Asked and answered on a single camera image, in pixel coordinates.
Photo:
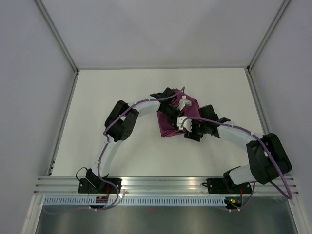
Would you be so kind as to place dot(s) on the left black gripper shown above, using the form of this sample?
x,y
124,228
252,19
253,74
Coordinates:
x,y
173,121

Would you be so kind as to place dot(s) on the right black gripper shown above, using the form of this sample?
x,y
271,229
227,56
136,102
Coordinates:
x,y
192,135

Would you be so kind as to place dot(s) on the purple cloth napkin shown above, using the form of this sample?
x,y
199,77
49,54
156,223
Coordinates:
x,y
166,130

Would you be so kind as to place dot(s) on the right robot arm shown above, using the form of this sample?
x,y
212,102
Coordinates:
x,y
241,137

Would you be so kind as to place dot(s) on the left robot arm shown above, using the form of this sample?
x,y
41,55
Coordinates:
x,y
119,125

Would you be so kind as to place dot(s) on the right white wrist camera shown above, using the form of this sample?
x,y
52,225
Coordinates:
x,y
184,123

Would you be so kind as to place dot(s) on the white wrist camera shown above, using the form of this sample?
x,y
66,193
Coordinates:
x,y
183,102
184,123

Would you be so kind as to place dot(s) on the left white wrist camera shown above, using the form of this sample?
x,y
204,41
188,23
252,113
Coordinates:
x,y
183,102

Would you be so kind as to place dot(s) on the right side aluminium rail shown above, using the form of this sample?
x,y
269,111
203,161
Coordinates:
x,y
264,122

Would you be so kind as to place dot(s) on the aluminium rail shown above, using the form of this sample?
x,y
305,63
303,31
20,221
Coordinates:
x,y
264,122
68,185
56,144

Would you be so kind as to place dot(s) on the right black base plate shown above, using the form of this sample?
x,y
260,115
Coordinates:
x,y
224,187

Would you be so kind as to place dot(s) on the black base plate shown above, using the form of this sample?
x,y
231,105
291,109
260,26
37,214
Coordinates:
x,y
224,187
99,187

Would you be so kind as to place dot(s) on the white slotted cable duct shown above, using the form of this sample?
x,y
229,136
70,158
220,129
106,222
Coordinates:
x,y
137,200

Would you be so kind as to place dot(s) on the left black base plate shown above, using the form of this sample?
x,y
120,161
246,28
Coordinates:
x,y
99,187

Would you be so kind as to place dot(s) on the left side aluminium rail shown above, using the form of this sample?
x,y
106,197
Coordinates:
x,y
56,144

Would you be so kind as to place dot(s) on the right aluminium frame post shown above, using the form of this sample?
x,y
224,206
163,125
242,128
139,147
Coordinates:
x,y
269,32

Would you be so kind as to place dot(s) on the aluminium frame post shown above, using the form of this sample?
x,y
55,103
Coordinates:
x,y
55,33
269,32

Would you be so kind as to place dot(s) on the aluminium front rail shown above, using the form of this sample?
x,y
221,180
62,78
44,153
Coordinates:
x,y
68,185

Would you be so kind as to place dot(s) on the left aluminium frame post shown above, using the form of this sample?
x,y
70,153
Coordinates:
x,y
55,33

